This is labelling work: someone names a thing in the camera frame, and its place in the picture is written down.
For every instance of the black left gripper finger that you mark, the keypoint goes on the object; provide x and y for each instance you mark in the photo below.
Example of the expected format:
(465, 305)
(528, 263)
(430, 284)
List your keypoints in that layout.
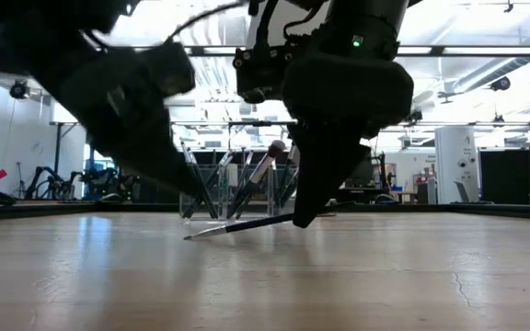
(159, 165)

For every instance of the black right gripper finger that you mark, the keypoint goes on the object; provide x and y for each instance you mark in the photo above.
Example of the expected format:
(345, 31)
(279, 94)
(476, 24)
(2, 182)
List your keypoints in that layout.
(320, 184)

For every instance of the clear acrylic brush organizer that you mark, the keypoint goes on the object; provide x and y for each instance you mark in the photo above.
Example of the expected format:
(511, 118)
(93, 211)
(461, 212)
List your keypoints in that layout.
(200, 209)

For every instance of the large rounded makeup brush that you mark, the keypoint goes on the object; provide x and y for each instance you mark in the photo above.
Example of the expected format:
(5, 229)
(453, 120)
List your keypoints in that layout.
(260, 172)

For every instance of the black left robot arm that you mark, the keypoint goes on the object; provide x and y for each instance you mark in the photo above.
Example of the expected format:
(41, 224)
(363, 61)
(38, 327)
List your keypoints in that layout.
(39, 27)

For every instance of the black background robot arm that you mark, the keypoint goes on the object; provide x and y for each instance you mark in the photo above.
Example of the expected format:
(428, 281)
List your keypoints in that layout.
(39, 181)

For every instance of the black computer monitor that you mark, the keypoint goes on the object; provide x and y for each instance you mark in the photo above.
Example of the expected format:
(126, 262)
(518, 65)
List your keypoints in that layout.
(364, 174)

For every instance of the black room divider panel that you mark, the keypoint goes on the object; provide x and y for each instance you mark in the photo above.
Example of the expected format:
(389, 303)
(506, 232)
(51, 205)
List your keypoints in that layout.
(504, 177)
(210, 158)

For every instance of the black ceiling spotlight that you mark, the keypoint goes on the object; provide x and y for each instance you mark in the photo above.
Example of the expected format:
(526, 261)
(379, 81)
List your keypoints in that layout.
(414, 117)
(500, 83)
(19, 89)

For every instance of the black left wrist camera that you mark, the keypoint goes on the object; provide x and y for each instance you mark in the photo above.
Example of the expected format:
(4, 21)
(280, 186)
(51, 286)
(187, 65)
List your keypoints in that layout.
(170, 69)

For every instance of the black overhead frame beam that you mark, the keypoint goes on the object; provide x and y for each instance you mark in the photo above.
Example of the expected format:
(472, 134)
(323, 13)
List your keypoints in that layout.
(476, 51)
(246, 123)

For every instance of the black aluminium table frame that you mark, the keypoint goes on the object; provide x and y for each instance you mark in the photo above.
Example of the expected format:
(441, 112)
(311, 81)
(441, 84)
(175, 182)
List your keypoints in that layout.
(476, 210)

